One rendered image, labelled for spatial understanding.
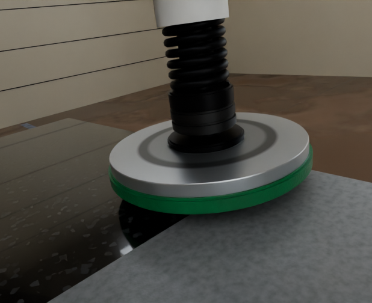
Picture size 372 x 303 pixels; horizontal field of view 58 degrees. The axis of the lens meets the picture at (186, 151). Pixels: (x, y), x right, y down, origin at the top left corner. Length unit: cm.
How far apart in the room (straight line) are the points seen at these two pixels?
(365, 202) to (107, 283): 23
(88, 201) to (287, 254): 22
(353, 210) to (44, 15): 529
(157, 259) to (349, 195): 19
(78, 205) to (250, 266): 20
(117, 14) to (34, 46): 146
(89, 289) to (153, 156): 14
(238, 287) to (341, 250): 8
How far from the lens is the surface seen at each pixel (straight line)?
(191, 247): 28
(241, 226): 30
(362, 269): 27
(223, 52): 33
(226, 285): 25
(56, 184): 45
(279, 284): 25
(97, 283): 27
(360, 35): 540
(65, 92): 550
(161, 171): 30
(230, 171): 29
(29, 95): 533
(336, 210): 32
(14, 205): 43
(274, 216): 31
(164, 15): 32
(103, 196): 39
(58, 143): 63
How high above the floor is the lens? 104
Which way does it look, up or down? 21 degrees down
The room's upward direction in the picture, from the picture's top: 8 degrees counter-clockwise
